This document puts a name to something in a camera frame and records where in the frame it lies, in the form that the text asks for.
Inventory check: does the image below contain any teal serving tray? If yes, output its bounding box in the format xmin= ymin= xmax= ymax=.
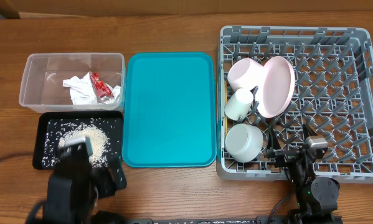
xmin=122 ymin=52 xmax=217 ymax=168

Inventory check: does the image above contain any white napkin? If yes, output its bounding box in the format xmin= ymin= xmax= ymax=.
xmin=62 ymin=72 xmax=121 ymax=105

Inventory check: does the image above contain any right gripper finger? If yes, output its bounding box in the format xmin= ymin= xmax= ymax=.
xmin=302 ymin=124 xmax=318 ymax=146
xmin=265 ymin=128 xmax=282 ymax=157

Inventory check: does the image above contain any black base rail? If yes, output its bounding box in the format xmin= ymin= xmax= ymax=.
xmin=126 ymin=216 xmax=343 ymax=224

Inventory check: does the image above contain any white cup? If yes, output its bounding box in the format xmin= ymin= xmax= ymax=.
xmin=224 ymin=88 xmax=254 ymax=121

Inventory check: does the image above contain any black plastic tray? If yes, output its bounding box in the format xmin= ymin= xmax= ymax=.
xmin=32 ymin=111 xmax=123 ymax=170

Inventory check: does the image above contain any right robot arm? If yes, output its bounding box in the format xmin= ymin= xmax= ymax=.
xmin=265 ymin=124 xmax=343 ymax=224

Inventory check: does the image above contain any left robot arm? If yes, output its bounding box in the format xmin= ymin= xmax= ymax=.
xmin=42 ymin=149 xmax=127 ymax=223

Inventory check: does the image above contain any grey dishwasher rack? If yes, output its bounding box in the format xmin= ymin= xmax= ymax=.
xmin=216 ymin=26 xmax=373 ymax=184

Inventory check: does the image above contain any grey metal bowl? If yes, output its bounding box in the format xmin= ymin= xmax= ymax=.
xmin=225 ymin=124 xmax=263 ymax=163

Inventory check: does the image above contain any red snack wrapper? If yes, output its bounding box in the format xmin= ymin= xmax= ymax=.
xmin=89 ymin=72 xmax=114 ymax=101

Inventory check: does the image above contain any white round plate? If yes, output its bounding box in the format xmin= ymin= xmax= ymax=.
xmin=255 ymin=56 xmax=296 ymax=118

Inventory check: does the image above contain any white rice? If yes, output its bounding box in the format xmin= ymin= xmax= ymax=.
xmin=42 ymin=118 xmax=121 ymax=169

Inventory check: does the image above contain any clear plastic bin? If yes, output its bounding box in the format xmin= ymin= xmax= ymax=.
xmin=19 ymin=52 xmax=126 ymax=113

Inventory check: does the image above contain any pink bowl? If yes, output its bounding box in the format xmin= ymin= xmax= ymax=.
xmin=227 ymin=58 xmax=264 ymax=91

